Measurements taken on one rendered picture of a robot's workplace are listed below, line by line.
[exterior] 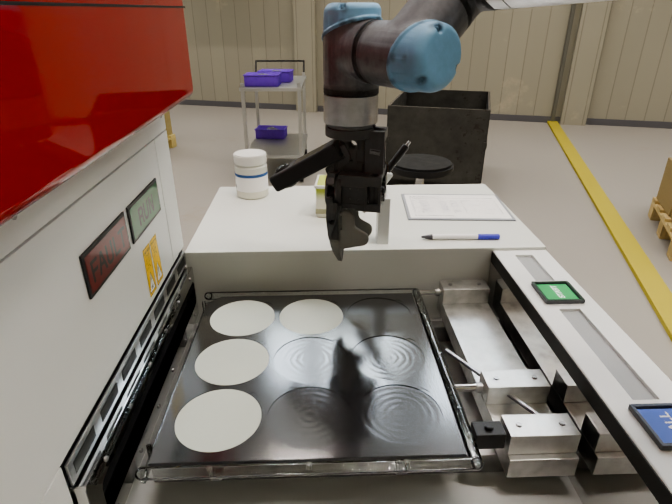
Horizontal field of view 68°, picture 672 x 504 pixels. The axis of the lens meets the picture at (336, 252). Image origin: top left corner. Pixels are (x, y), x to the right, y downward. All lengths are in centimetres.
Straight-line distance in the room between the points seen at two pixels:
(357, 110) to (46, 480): 52
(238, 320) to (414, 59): 46
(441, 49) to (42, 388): 50
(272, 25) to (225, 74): 104
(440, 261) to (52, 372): 62
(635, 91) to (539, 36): 137
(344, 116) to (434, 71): 15
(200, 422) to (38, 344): 23
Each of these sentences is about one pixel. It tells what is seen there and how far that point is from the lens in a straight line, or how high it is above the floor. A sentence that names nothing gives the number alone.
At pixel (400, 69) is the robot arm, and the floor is 128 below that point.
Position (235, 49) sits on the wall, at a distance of 793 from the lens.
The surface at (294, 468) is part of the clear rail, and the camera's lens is 57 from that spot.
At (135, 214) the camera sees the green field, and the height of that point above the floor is 111.
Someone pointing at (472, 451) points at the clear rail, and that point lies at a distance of 60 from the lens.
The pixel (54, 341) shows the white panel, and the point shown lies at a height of 108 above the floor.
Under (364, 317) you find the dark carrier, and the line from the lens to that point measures 79.
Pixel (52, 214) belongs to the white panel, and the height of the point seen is 118.
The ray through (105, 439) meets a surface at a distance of 59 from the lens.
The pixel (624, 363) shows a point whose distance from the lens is 70.
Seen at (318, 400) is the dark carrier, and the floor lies 90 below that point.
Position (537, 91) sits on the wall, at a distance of 725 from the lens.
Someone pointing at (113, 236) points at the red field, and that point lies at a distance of 60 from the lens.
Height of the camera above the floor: 134
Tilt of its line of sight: 26 degrees down
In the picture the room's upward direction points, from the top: straight up
